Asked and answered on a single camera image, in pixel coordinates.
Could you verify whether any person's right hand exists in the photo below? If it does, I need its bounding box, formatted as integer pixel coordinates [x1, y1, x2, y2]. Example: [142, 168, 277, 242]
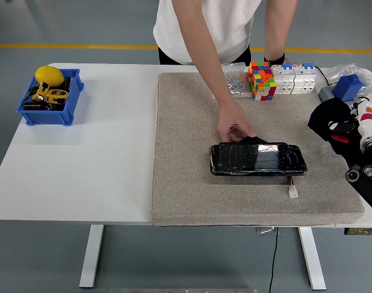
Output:
[216, 102, 257, 143]

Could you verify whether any metal bracket under table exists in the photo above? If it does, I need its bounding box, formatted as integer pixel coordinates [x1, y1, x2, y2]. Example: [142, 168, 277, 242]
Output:
[255, 226, 280, 235]

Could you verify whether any yellow tape measure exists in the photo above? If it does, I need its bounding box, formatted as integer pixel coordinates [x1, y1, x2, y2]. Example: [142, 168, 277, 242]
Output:
[31, 81, 69, 104]

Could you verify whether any blue plastic block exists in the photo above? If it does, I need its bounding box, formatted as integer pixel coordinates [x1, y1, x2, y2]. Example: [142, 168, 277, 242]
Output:
[331, 74, 364, 101]

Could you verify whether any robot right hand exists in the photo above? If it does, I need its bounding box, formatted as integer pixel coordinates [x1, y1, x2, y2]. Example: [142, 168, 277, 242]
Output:
[327, 99, 372, 143]

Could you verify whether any clear bag of metal nuts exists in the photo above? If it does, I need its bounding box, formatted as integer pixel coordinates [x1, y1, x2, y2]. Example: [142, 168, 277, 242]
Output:
[221, 62, 253, 99]

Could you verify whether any black rag with red tag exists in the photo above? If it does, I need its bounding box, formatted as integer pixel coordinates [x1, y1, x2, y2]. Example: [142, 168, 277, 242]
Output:
[307, 96, 365, 165]

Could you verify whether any black wrist watch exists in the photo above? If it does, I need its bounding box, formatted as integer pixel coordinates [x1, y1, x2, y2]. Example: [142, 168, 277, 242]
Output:
[263, 52, 286, 65]

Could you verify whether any white circuit breaker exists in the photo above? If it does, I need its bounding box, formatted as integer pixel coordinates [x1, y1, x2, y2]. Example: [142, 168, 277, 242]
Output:
[293, 62, 317, 95]
[270, 63, 296, 95]

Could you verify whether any multicoloured cube puzzle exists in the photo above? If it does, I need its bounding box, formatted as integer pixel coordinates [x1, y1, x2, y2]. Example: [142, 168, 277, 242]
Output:
[246, 61, 277, 102]

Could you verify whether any table height control panel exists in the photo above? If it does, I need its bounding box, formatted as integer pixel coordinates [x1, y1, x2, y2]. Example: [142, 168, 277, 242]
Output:
[343, 227, 372, 236]

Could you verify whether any white wire connector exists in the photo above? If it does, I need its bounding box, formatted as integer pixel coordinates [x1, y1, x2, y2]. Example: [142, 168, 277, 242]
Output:
[288, 176, 299, 199]

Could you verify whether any yellow lemon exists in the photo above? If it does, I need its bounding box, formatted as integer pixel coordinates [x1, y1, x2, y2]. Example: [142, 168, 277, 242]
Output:
[34, 65, 65, 88]

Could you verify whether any grey-brown felt mat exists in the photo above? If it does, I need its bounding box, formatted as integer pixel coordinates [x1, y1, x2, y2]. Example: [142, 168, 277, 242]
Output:
[151, 71, 365, 228]

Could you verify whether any thin black cable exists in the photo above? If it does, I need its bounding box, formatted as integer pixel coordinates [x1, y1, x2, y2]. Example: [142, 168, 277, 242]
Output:
[313, 65, 332, 87]

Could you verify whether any black panel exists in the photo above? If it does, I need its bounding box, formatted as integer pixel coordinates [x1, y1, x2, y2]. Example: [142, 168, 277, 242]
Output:
[208, 136, 308, 177]

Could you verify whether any black hanging cable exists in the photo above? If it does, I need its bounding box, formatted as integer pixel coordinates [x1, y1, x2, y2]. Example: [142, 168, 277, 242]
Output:
[268, 227, 280, 293]

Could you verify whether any crumpled clear plastic bag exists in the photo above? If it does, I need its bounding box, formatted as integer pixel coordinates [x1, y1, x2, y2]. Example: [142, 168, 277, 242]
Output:
[327, 63, 372, 101]

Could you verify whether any white table leg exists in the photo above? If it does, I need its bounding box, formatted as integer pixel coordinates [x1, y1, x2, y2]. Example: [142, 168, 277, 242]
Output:
[297, 227, 327, 291]
[78, 225, 104, 289]

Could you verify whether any person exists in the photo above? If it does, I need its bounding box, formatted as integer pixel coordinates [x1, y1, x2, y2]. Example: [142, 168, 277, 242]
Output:
[153, 0, 299, 144]

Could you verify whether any blue plastic bin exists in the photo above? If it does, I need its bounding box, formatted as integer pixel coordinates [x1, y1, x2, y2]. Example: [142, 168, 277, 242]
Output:
[15, 68, 85, 127]

